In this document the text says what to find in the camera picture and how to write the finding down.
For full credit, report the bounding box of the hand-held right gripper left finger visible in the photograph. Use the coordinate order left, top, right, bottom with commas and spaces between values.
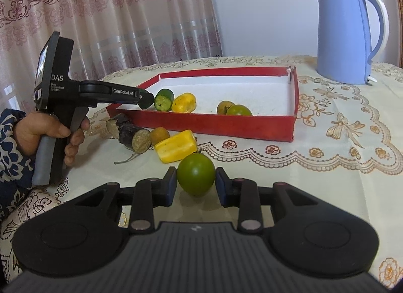
76, 166, 178, 234

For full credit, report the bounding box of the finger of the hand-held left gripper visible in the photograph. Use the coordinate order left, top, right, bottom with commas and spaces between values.
94, 81, 155, 110

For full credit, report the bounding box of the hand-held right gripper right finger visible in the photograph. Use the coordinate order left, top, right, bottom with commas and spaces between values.
215, 167, 319, 233

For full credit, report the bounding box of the dark purple sugarcane piece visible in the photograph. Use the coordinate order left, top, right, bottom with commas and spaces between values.
105, 113, 133, 138
118, 123, 152, 154

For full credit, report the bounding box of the green cucumber piece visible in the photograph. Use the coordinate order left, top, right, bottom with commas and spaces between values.
154, 88, 175, 112

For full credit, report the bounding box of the yellow bell pepper piece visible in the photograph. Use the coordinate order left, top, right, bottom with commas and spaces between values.
172, 92, 197, 114
154, 129, 198, 164

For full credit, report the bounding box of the small yellow-brown round fruit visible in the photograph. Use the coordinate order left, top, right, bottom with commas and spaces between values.
149, 127, 171, 146

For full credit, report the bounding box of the red cardboard box lid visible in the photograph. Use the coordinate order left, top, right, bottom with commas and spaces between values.
106, 66, 299, 142

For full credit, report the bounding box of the yellow-brown tomato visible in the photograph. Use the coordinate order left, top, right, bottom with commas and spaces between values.
217, 100, 235, 115

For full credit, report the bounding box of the person's left forearm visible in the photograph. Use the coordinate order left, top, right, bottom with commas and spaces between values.
0, 108, 40, 218

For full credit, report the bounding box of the person's left hand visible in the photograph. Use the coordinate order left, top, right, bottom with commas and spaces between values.
13, 111, 91, 167

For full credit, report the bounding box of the thin dry stem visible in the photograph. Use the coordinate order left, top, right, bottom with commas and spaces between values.
114, 153, 141, 165

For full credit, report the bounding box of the pink patterned curtain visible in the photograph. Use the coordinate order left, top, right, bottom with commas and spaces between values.
0, 0, 224, 117

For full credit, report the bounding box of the cream floral cloth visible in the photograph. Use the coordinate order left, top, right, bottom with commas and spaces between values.
0, 183, 70, 281

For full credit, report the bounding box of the light blue electric kettle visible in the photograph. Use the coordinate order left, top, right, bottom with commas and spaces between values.
314, 0, 390, 86

